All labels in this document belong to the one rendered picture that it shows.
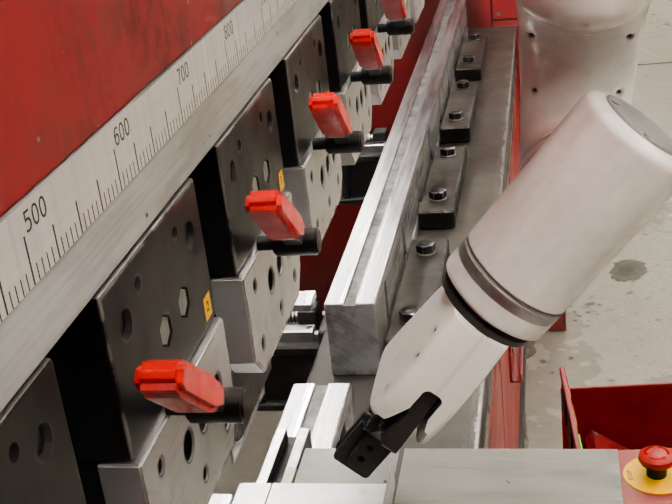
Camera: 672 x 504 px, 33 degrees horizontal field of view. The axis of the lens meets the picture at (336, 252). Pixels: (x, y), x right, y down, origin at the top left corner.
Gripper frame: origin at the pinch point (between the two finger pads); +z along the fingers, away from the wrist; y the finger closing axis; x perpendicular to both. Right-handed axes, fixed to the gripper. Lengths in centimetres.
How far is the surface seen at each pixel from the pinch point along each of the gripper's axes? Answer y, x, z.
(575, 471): -6.3, 16.1, -4.9
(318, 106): -8.5, -17.3, -16.9
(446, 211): -86, 9, 14
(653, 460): -36, 35, 4
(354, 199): -132, 2, 40
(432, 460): -7.7, 7.3, 2.6
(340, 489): -3.3, 1.7, 6.9
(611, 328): -217, 90, 63
